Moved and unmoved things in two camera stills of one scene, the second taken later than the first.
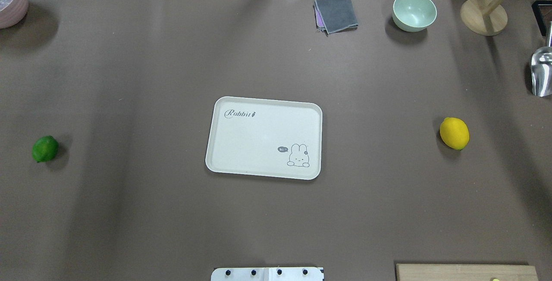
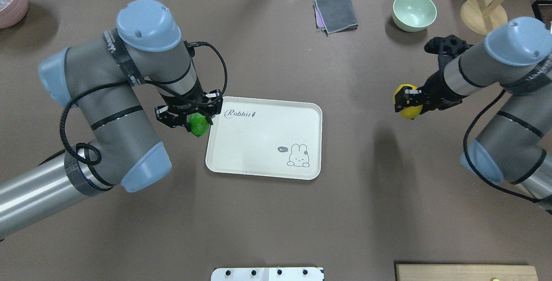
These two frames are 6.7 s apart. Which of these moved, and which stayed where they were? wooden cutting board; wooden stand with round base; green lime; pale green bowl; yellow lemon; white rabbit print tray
Moved: green lime; yellow lemon
Stayed: pale green bowl; wooden cutting board; white rabbit print tray; wooden stand with round base
